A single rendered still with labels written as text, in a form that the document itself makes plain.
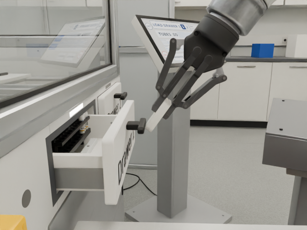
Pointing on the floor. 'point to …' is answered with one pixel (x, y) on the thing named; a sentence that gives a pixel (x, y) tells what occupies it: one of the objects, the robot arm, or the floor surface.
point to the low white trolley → (82, 225)
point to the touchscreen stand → (175, 174)
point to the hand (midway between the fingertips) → (158, 114)
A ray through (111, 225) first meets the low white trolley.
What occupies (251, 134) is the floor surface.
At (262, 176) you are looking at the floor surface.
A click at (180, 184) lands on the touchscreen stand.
